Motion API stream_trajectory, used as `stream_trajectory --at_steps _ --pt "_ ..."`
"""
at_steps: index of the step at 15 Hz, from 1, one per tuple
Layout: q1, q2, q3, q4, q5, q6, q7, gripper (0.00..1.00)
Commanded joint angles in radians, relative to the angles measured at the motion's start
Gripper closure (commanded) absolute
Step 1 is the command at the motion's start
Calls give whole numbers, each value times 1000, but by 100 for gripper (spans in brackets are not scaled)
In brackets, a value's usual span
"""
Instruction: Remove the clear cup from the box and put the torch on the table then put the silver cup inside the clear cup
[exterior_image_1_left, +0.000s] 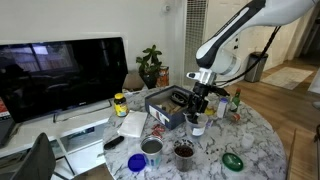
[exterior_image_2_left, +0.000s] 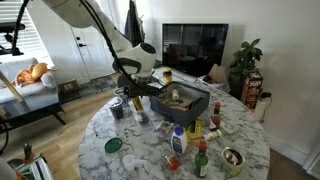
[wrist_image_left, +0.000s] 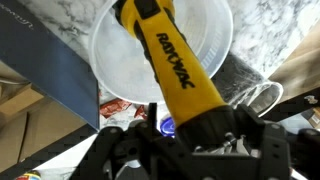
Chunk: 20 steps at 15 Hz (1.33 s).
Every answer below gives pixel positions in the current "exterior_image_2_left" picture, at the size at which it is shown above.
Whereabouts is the green bottle with red cap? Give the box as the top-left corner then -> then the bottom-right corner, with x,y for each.
193,140 -> 210,179

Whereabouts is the small dark bottle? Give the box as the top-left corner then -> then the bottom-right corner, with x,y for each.
22,142 -> 34,162

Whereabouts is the clear plastic measuring cup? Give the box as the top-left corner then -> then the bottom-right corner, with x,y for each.
122,153 -> 148,172

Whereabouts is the white device with black top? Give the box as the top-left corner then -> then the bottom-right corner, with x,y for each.
254,92 -> 273,123

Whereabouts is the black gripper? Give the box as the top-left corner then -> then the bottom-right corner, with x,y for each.
117,73 -> 164,98

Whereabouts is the round green plastic lid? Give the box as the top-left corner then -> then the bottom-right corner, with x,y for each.
104,137 -> 123,154

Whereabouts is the sachet with purple top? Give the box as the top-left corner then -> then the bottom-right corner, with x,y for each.
154,119 -> 174,139

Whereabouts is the dark hanging jacket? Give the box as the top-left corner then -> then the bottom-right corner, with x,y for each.
124,0 -> 146,48

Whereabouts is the black glass coffee table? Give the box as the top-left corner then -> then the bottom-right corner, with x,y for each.
0,96 -> 67,134

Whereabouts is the open brown cardboard box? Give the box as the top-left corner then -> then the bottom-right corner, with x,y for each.
203,63 -> 228,84

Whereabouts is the jar with yellow label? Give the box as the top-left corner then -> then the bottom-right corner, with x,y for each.
162,67 -> 173,85

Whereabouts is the silver metal cup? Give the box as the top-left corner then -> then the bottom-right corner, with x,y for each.
114,87 -> 130,106

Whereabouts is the orange stuffed toy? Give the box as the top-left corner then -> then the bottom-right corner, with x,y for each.
11,62 -> 58,88

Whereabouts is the light wooden stick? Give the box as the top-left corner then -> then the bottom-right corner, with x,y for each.
0,70 -> 25,103

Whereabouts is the white floor vent grille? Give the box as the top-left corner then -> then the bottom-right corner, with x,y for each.
302,146 -> 320,180

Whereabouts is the green leafy house plant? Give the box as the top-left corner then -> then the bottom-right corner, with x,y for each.
228,38 -> 264,78

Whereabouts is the brown sauce bottle red cap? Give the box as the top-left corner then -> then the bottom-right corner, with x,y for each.
209,101 -> 222,132

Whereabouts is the open tin can green label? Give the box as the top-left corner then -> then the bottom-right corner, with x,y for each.
220,146 -> 246,177

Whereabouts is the white door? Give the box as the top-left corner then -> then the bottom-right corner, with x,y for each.
63,23 -> 121,83

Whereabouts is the dark plant pot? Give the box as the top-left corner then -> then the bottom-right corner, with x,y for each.
228,72 -> 248,100

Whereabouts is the grey patterned rug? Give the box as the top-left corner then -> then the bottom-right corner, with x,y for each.
78,75 -> 118,98

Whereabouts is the white rack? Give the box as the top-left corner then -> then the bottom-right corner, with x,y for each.
13,153 -> 54,180

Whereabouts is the dark blue cardboard box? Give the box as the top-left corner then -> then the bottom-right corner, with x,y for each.
149,81 -> 211,128

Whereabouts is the small wooden block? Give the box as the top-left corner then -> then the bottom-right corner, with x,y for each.
187,133 -> 205,147
161,98 -> 176,106
171,104 -> 189,112

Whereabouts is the brown Jenga game box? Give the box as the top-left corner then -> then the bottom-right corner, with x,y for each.
240,70 -> 264,113

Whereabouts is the grey sofa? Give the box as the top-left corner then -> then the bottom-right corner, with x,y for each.
0,57 -> 63,104

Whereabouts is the black round disc white print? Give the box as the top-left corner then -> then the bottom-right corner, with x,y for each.
188,96 -> 205,111

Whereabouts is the small white pill bottle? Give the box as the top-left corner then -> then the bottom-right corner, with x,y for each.
171,88 -> 180,102

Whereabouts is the dark cup with coffee beans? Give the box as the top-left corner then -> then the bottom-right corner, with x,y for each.
109,98 -> 125,120

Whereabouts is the yellow plastic toy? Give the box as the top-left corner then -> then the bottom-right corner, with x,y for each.
184,118 -> 204,139

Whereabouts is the black flat screen television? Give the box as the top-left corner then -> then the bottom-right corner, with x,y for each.
161,23 -> 230,78

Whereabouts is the small white tube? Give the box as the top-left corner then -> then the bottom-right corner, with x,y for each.
203,129 -> 223,142

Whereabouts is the red cap spice jar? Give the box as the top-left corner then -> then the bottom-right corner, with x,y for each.
165,153 -> 181,172

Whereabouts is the small brown cardboard box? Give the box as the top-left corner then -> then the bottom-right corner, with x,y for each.
58,79 -> 81,95

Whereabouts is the white bottle with blue cap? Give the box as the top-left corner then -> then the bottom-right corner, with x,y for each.
170,126 -> 188,155

